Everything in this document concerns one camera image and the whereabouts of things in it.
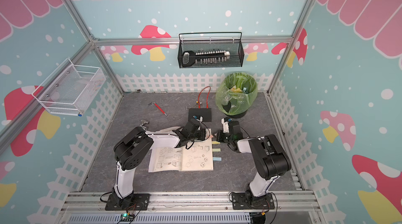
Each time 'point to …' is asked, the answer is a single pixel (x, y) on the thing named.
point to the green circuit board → (127, 217)
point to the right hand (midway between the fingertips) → (215, 133)
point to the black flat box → (205, 113)
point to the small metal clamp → (143, 123)
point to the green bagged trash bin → (236, 93)
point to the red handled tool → (158, 107)
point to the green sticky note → (216, 149)
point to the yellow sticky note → (215, 142)
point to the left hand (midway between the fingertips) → (206, 134)
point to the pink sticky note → (211, 136)
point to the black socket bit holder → (190, 58)
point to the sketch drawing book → (192, 156)
